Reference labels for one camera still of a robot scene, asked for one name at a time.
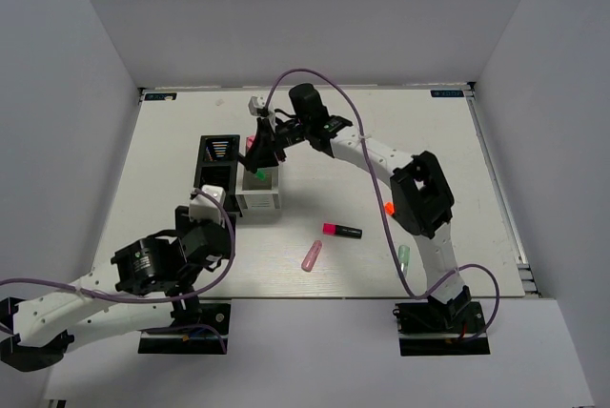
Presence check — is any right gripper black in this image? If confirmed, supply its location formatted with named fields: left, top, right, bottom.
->
left=245, top=117, right=311, bottom=171

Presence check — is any pink capped clear tube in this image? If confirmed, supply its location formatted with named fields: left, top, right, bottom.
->
left=246, top=135, right=254, bottom=151

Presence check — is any pink black highlighter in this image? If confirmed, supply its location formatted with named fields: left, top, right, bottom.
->
left=322, top=223, right=363, bottom=239

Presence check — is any pink translucent small tube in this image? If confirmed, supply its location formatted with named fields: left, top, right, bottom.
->
left=301, top=240, right=322, bottom=273

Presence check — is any orange black highlighter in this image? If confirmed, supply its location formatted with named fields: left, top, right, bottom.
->
left=384, top=202, right=395, bottom=215

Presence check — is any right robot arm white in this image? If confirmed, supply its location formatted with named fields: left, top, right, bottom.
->
left=240, top=83, right=471, bottom=331

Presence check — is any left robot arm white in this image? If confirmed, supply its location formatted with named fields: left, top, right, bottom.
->
left=1, top=206, right=235, bottom=373

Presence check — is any white mesh organizer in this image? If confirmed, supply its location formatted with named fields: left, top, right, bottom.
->
left=235, top=163, right=282, bottom=215

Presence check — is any black mesh organizer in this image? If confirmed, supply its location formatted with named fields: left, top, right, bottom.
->
left=193, top=134, right=241, bottom=214

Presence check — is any left blue table label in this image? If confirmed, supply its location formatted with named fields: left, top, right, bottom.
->
left=144, top=92, right=177, bottom=101

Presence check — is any blue table label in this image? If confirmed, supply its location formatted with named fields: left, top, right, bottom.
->
left=144, top=92, right=177, bottom=101
left=430, top=90, right=464, bottom=98

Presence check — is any green translucent small tube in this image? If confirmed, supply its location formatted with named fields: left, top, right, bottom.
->
left=397, top=245, right=410, bottom=277

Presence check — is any right blue table label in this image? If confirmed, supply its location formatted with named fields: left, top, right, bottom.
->
left=430, top=90, right=464, bottom=98

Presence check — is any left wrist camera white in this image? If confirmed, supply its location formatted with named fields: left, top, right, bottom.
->
left=188, top=185, right=226, bottom=224

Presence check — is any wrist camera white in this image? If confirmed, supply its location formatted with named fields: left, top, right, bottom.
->
left=188, top=185, right=226, bottom=224
left=248, top=95, right=275, bottom=126

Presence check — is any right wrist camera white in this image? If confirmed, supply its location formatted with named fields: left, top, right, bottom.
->
left=248, top=95, right=275, bottom=126

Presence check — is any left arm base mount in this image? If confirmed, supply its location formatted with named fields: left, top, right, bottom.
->
left=137, top=302, right=232, bottom=356

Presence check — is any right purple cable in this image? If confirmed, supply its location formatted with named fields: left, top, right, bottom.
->
left=264, top=69, right=500, bottom=343

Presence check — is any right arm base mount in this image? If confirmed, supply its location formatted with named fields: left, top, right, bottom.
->
left=393, top=287, right=491, bottom=357

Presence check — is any right aluminium table rail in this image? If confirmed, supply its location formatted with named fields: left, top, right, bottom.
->
left=466, top=81, right=541, bottom=298

